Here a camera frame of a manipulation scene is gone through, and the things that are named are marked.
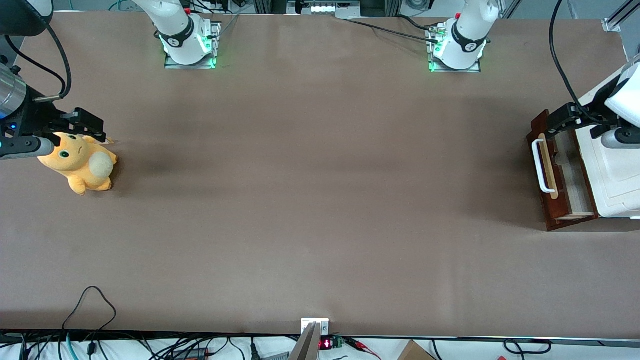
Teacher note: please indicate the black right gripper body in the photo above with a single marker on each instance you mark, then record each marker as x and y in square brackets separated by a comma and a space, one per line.
[36, 119]

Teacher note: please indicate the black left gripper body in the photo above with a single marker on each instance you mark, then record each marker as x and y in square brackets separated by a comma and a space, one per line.
[596, 103]

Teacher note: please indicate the brown wooden drawer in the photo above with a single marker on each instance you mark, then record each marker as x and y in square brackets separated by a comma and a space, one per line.
[572, 175]

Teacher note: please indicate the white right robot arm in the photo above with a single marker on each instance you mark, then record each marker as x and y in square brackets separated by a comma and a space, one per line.
[180, 30]

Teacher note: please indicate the tan wooden drawer strip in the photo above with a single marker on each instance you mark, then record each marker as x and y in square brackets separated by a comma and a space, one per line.
[550, 175]

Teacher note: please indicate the white drawer cabinet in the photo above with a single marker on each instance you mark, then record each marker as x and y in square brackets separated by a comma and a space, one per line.
[615, 190]

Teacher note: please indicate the orange plush toy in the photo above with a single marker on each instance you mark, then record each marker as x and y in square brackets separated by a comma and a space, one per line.
[80, 167]

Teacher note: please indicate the brown cardboard box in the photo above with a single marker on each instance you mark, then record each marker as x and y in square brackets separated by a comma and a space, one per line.
[415, 352]

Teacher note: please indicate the red black clip leads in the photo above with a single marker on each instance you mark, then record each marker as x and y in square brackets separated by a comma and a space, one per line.
[360, 345]

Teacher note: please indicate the grey aluminium profile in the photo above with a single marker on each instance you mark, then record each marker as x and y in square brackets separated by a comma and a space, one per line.
[306, 347]

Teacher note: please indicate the green circuit board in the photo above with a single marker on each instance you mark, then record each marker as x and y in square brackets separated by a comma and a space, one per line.
[338, 342]

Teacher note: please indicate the red led display module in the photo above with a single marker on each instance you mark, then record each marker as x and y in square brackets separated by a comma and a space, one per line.
[326, 344]

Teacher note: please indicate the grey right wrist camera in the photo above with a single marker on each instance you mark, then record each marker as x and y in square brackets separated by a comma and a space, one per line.
[25, 148]

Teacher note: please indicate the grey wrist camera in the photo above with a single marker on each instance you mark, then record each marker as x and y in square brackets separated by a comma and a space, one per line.
[25, 148]
[622, 139]

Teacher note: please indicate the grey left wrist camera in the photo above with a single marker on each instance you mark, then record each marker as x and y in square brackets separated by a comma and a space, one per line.
[622, 139]

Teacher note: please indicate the aluminium corner rail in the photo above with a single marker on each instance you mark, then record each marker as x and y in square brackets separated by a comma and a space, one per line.
[617, 17]

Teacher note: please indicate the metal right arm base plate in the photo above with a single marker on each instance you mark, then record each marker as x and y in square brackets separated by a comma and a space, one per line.
[190, 66]

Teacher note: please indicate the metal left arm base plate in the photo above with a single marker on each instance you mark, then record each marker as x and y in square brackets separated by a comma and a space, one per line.
[452, 70]

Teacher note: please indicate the aluminium frame structure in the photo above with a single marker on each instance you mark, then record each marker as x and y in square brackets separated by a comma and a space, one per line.
[380, 6]

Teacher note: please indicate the white mounting bracket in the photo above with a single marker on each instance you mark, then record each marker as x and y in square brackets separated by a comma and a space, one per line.
[324, 327]

